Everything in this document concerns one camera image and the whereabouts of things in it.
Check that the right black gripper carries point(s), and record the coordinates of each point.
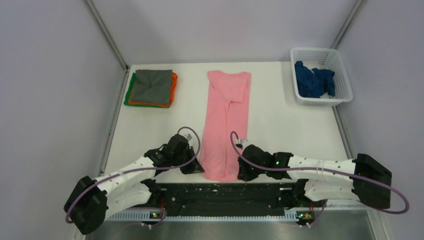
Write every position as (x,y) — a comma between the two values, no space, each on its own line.
(243,173)

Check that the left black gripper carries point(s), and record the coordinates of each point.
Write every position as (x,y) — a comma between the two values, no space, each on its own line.
(194,167)

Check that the pink t shirt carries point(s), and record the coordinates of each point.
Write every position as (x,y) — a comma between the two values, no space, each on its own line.
(227,111)

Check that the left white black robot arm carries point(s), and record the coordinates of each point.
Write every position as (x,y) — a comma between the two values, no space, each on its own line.
(93,200)

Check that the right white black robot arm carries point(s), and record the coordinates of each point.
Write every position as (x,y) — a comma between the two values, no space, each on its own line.
(361,179)

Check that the green folded t shirt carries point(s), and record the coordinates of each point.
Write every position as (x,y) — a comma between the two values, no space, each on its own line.
(129,92)

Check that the orange folded t shirt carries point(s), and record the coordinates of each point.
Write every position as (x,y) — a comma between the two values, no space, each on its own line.
(174,85)

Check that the grey folded t shirt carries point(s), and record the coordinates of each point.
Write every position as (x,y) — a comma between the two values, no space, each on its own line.
(152,86)

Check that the blue crumpled t shirt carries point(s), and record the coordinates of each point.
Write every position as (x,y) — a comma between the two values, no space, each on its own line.
(314,83)

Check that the white plastic basket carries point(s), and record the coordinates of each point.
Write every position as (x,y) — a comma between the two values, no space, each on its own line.
(322,58)

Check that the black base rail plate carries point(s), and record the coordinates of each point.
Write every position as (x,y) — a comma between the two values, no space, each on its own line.
(228,199)

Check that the white cable duct strip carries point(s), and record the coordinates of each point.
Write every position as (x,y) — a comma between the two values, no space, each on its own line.
(147,216)

